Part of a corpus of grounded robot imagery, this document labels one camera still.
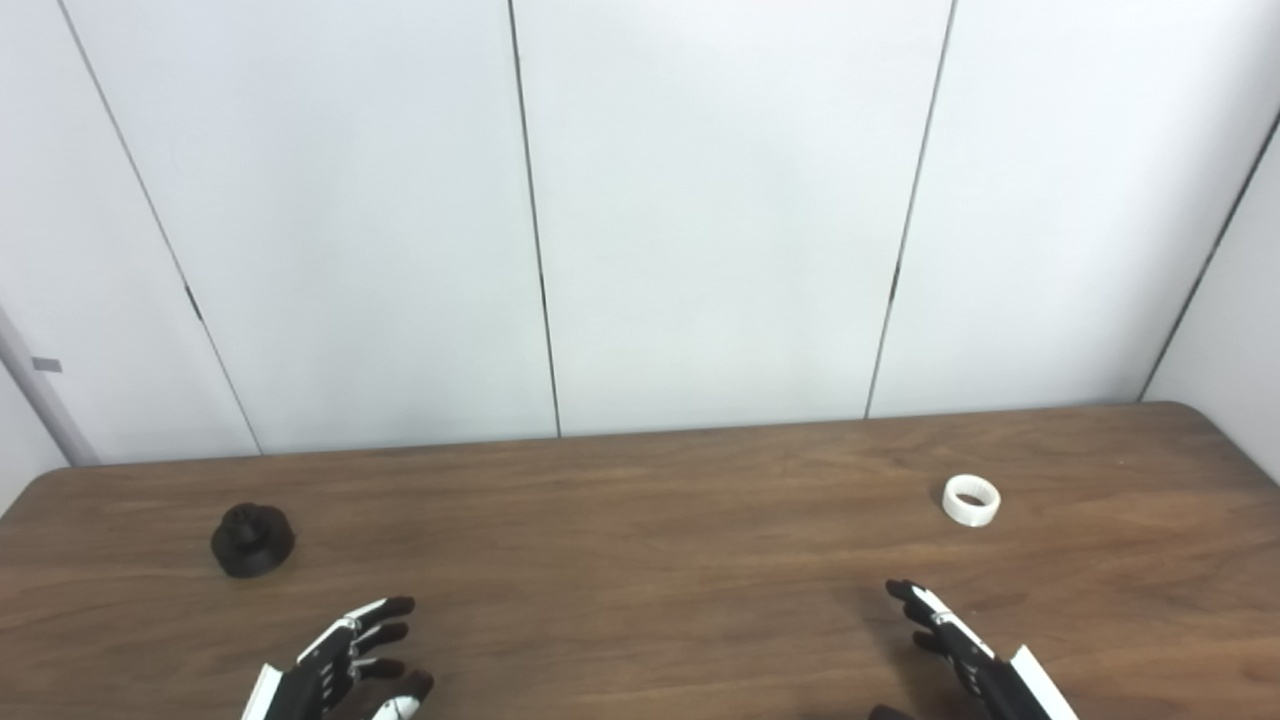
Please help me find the round black part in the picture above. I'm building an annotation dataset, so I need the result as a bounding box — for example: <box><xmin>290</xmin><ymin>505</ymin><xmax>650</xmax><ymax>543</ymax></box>
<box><xmin>210</xmin><ymin>503</ymin><xmax>297</xmax><ymax>579</ymax></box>

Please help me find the grey wall corner post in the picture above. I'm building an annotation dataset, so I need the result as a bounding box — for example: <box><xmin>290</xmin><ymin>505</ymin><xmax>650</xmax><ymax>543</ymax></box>
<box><xmin>0</xmin><ymin>300</ymin><xmax>101</xmax><ymax>468</ymax></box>

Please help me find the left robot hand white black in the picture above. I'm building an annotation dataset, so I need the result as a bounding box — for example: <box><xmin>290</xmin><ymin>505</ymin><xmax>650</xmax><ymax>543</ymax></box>
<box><xmin>240</xmin><ymin>596</ymin><xmax>436</xmax><ymax>720</ymax></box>

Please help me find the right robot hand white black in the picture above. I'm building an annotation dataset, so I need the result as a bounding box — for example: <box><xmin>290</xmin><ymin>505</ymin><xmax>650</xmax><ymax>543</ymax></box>
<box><xmin>868</xmin><ymin>578</ymin><xmax>1081</xmax><ymax>720</ymax></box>

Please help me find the white ring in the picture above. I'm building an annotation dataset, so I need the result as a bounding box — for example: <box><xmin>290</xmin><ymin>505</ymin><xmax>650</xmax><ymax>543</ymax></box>
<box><xmin>941</xmin><ymin>474</ymin><xmax>1002</xmax><ymax>528</ymax></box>

